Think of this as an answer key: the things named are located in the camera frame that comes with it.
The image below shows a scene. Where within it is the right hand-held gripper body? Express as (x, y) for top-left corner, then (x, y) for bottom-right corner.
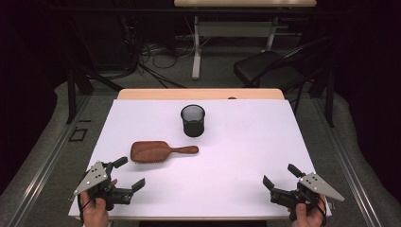
(270, 172), (346, 221)

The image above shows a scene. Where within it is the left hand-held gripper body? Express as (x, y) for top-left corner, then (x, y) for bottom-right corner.
(68, 161), (134, 212)

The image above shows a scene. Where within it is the wooden hairbrush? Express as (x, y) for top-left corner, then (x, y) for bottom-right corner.
(130, 140), (200, 165)

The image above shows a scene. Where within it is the black mesh cup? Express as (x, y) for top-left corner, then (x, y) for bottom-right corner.
(180, 104), (206, 138)

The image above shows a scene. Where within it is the person's left hand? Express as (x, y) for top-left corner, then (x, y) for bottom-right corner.
(79, 194), (110, 227)

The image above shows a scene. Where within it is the person's right hand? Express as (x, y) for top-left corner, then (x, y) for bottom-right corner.
(288, 194), (327, 227)

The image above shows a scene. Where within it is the white table sheet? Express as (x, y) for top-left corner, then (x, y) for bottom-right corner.
(68, 98), (333, 218)

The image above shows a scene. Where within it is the black metal stand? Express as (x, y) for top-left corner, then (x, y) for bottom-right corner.
(64, 12), (125, 126)
(308, 67), (336, 129)

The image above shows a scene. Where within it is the black folding chair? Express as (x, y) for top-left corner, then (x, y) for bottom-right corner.
(233, 35), (335, 96)

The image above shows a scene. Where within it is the white-legged desk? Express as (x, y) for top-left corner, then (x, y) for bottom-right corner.
(173, 0), (318, 80)

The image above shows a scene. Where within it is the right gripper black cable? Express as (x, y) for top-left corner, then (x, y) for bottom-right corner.
(317, 201), (328, 227)

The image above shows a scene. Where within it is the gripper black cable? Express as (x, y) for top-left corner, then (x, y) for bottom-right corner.
(77, 193), (95, 225)
(317, 201), (328, 227)

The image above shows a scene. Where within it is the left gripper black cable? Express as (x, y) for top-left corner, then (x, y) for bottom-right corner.
(77, 193), (95, 225)

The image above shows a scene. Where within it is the grey floor rail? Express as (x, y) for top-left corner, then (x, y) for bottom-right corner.
(6, 94), (93, 227)
(314, 96), (384, 227)

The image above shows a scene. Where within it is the bundle of floor cables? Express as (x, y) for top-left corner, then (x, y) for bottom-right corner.
(121, 15), (187, 89)

